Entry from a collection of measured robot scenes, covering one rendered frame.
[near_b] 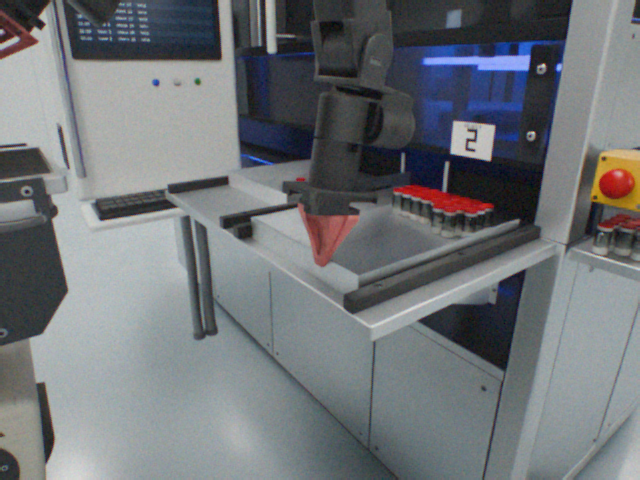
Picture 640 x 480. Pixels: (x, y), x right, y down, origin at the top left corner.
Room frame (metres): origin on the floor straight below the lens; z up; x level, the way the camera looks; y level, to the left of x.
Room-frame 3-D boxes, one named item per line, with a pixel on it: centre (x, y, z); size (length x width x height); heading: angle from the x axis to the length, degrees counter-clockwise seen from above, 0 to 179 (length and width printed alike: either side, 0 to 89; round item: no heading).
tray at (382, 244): (0.65, -0.10, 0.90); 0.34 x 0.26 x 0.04; 126
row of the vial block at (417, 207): (0.71, -0.19, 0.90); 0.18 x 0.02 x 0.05; 36
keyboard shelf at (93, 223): (1.16, 0.43, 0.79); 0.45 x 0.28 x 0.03; 124
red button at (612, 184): (0.56, -0.40, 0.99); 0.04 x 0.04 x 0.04; 36
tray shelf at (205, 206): (0.81, -0.04, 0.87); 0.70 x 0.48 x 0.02; 36
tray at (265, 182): (0.99, 0.00, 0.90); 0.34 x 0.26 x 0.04; 126
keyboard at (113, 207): (1.12, 0.40, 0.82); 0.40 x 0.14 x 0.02; 124
